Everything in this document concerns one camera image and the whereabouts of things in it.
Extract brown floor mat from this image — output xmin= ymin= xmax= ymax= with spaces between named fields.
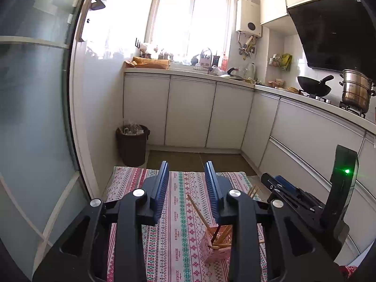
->
xmin=146 ymin=150 xmax=257 ymax=177

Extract patterned striped tablecloth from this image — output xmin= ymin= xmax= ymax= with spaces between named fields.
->
xmin=106 ymin=166 xmax=269 ymax=282

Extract red patterned cloth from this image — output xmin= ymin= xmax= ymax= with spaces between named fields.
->
xmin=338 ymin=265 xmax=358 ymax=279

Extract stainless steel steamer pot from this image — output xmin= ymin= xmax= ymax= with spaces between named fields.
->
xmin=339 ymin=69 xmax=376 ymax=114

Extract black wok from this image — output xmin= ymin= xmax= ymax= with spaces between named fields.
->
xmin=297 ymin=75 xmax=335 ymax=97

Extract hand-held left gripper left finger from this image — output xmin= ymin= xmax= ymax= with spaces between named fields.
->
xmin=32 ymin=161 xmax=169 ymax=282

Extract water heater pipes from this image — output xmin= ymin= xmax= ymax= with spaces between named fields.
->
xmin=237 ymin=32 xmax=256 ymax=57

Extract pile of wooden chopsticks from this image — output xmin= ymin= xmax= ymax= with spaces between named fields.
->
xmin=187 ymin=185 xmax=265 ymax=251

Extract brown trash bin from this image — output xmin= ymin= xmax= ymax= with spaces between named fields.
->
xmin=115 ymin=119 xmax=150 ymax=167

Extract kitchen window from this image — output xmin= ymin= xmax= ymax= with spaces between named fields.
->
xmin=148 ymin=0 xmax=234 ymax=63

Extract steel pan lid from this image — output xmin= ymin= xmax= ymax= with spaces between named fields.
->
xmin=219 ymin=67 xmax=245 ymax=81

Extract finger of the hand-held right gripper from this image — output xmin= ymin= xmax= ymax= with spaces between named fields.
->
xmin=275 ymin=175 xmax=317 ymax=199
xmin=261 ymin=173 xmax=323 ymax=212

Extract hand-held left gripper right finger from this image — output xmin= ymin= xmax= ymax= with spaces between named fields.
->
xmin=205 ymin=161 xmax=343 ymax=282

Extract black range hood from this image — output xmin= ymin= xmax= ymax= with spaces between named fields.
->
xmin=287 ymin=0 xmax=376 ymax=78

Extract gas stove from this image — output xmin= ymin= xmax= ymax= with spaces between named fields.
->
xmin=300 ymin=91 xmax=368 ymax=118

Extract pink perforated utensil holder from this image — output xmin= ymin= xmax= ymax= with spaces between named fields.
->
xmin=200 ymin=225 xmax=234 ymax=264

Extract frosted glass sliding door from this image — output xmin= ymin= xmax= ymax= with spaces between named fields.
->
xmin=0 ymin=0 xmax=97 ymax=277

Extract white upper cabinet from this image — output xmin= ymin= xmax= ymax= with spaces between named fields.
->
xmin=259 ymin=0 xmax=354 ymax=25

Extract white electric kettle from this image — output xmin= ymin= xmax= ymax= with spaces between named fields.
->
xmin=245 ymin=62 xmax=257 ymax=80

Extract white cabinets with drawers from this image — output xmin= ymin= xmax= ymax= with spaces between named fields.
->
xmin=241 ymin=90 xmax=376 ymax=259

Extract thin black chopstick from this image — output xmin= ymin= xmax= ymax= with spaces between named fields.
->
xmin=207 ymin=225 xmax=221 ymax=247

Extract green yellow hanging bag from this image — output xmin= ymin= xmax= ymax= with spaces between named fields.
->
xmin=280 ymin=53 xmax=293 ymax=71

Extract white water heater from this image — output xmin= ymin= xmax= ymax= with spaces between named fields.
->
xmin=235 ymin=0 xmax=262 ymax=39

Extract white cabinets with doors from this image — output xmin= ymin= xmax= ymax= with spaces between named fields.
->
xmin=123 ymin=72 xmax=255 ymax=150

